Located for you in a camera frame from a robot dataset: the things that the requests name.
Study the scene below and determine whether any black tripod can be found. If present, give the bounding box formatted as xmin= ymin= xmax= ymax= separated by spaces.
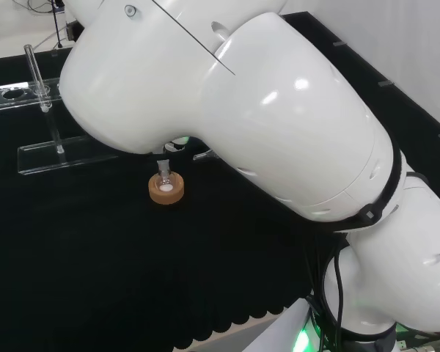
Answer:
xmin=32 ymin=0 xmax=75 ymax=51

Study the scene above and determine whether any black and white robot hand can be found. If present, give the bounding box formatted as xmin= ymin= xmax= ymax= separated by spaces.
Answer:
xmin=163 ymin=136 xmax=191 ymax=153

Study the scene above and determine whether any glass round-bottom flask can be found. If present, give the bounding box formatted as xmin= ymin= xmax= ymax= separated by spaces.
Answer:
xmin=156 ymin=158 xmax=175 ymax=194

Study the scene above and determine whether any black cloth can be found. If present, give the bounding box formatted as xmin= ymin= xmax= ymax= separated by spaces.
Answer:
xmin=0 ymin=10 xmax=440 ymax=352

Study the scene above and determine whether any cork ring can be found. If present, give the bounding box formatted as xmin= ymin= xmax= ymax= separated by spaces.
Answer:
xmin=147 ymin=172 xmax=186 ymax=207

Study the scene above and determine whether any small glass weighing funnel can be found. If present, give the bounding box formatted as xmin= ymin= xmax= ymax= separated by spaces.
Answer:
xmin=193 ymin=150 xmax=221 ymax=162

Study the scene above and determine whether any black cable bundle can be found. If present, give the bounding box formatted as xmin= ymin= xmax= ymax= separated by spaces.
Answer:
xmin=302 ymin=234 xmax=355 ymax=352

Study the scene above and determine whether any clear acrylic funnel stand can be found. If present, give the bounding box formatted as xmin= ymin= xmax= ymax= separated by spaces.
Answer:
xmin=0 ymin=43 xmax=120 ymax=175

